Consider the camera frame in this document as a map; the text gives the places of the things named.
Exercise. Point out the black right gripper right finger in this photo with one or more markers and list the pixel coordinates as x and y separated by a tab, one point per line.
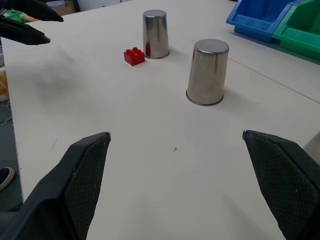
287	180

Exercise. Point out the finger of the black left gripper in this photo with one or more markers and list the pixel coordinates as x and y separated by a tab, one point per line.
42	11
22	32

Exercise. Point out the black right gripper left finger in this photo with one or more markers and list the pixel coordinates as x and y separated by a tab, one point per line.
57	190

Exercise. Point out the green plastic object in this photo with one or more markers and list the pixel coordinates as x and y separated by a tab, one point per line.
14	14

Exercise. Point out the brown cardboard box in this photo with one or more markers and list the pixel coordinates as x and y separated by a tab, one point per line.
63	7

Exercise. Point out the dark shoe with white sole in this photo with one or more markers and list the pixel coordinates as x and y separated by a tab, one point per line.
5	177

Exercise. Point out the red toy building brick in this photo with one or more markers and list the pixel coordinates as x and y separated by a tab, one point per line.
133	57

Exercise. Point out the stainless steel cup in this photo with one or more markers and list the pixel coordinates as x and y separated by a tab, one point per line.
207	72
155	35

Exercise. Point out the green plastic storage bin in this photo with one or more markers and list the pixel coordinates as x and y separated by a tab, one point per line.
300	30

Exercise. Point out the blue plastic storage bin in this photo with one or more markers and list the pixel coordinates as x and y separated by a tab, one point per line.
257	17

